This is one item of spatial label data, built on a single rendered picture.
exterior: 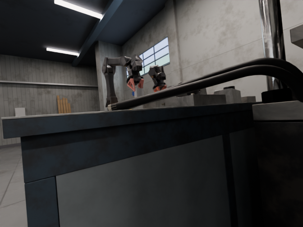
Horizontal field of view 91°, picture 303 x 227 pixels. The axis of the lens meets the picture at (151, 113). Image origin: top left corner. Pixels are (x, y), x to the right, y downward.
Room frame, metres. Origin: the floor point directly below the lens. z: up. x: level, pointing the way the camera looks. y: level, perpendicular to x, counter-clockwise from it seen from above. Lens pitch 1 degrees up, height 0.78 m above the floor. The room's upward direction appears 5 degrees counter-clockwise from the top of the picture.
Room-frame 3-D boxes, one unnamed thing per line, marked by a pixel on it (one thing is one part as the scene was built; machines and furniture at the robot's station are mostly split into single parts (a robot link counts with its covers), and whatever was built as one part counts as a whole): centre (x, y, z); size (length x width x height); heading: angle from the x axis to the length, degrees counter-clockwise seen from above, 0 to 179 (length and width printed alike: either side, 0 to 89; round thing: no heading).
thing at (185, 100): (0.98, -0.18, 0.87); 0.50 x 0.26 x 0.14; 32
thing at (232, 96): (1.24, -0.44, 0.86); 0.50 x 0.26 x 0.11; 49
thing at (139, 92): (0.98, 0.09, 0.93); 0.13 x 0.05 x 0.05; 31
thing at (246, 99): (1.42, -0.86, 0.84); 0.20 x 0.15 x 0.07; 32
